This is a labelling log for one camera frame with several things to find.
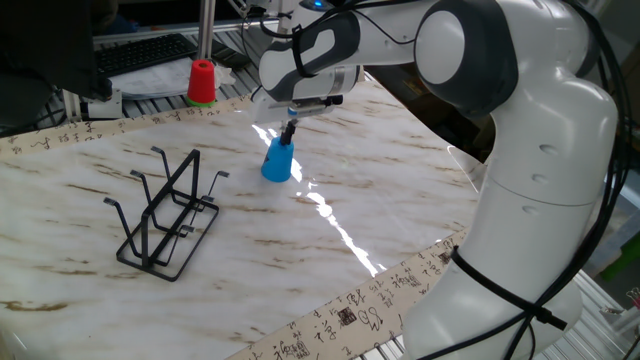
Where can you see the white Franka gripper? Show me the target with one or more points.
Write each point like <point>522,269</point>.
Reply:
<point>272,111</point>

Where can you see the blue plastic cup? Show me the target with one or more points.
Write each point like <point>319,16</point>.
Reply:
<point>275,167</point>

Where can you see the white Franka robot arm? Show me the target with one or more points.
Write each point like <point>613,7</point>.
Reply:
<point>550,125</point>

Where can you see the green plastic cup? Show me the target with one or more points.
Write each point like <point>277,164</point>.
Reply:
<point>200,104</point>

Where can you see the red plastic cup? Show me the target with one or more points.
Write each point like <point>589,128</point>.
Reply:
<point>201,80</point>

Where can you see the marble pattern glossy sheet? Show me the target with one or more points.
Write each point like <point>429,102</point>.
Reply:
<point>300,240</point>

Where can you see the white paper stack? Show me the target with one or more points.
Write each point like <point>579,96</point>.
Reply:
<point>155,80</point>

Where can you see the black keyboard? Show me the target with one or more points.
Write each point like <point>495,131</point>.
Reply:
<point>145,52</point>

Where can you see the beige calligraphy paper sheet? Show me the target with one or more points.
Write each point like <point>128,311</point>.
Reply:
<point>350,320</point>

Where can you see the black monitor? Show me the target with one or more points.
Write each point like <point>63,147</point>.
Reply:
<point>45,50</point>

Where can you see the aluminium frame post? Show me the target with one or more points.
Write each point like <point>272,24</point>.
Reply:
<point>206,30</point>

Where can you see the white monitor bracket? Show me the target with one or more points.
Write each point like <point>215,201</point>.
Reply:
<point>102,107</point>

